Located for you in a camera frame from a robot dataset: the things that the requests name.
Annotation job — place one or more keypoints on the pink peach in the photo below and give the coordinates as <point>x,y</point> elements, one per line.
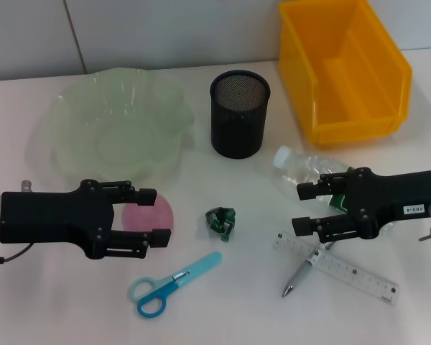
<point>147,217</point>

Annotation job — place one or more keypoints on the pale green fruit plate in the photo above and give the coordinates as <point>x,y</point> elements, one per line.
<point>111,118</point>

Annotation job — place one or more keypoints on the transparent plastic ruler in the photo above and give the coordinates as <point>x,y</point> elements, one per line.
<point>366,284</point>

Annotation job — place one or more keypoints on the yellow plastic bin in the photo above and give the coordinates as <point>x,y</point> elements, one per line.
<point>348,97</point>

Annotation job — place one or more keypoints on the silver ballpoint pen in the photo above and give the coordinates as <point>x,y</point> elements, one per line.
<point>301,273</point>

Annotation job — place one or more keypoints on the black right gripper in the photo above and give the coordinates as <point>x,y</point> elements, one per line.
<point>380,201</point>

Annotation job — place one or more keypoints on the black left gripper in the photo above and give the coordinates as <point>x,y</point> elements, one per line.
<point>54,215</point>

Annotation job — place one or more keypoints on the green plastic wrapper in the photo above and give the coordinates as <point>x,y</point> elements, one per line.
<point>221,223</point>

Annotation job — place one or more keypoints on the clear water bottle green label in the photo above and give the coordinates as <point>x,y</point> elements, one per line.
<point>301,165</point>

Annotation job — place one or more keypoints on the black mesh pen holder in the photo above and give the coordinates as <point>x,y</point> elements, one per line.
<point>237,122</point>

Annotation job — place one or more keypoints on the blue scissors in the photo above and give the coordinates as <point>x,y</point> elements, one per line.
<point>172,284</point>

